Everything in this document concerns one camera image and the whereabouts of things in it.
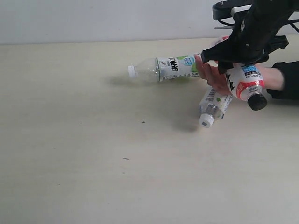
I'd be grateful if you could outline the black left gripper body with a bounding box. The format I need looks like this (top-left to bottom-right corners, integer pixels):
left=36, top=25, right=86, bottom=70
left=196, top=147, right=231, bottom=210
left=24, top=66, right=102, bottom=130
left=228, top=0, right=299, bottom=64

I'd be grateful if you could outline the white label water bottle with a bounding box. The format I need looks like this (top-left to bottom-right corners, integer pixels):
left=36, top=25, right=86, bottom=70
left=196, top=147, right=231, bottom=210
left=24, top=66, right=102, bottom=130
left=199, top=86, right=233, bottom=128

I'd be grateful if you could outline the black sleeved forearm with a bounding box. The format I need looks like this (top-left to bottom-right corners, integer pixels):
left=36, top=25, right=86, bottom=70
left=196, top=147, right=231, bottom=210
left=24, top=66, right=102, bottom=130
left=267, top=61, right=299, bottom=100

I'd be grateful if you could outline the person's open hand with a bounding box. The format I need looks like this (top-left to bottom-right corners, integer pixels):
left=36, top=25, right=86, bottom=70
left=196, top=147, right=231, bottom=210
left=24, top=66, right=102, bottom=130
left=195, top=55, right=285, bottom=96

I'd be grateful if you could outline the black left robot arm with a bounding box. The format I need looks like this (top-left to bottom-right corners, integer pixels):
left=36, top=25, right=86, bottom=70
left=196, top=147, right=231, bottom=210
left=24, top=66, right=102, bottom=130
left=201, top=0, right=299, bottom=64

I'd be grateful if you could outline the lime label clear bottle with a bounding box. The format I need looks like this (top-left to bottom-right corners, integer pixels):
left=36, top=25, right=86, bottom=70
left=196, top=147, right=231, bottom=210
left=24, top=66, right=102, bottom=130
left=128, top=54, right=200, bottom=83

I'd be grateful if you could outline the pink label black-cap bottle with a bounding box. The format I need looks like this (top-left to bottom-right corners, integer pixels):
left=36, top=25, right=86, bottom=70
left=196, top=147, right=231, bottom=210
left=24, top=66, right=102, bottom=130
left=211, top=35, right=268, bottom=111

